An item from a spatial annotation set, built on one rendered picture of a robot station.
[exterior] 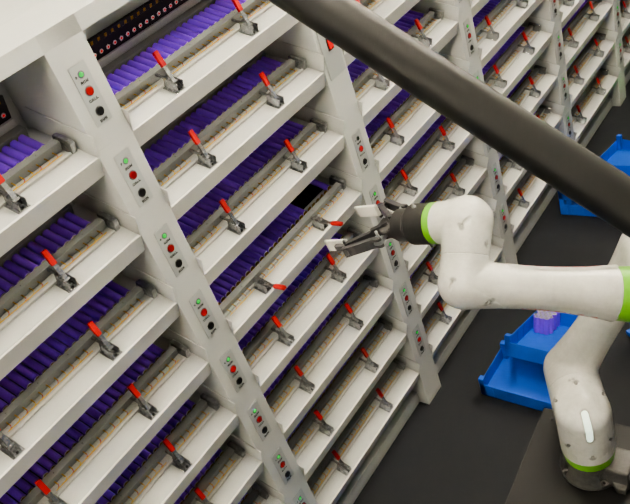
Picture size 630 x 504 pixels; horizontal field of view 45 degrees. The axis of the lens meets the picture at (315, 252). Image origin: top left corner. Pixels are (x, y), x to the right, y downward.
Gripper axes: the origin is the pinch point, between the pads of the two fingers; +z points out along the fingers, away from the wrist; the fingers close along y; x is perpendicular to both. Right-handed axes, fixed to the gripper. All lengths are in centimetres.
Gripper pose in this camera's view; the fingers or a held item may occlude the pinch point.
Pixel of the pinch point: (345, 228)
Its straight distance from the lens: 182.4
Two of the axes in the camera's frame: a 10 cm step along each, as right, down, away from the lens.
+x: -4.5, -7.9, -4.2
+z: -7.0, 0.2, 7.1
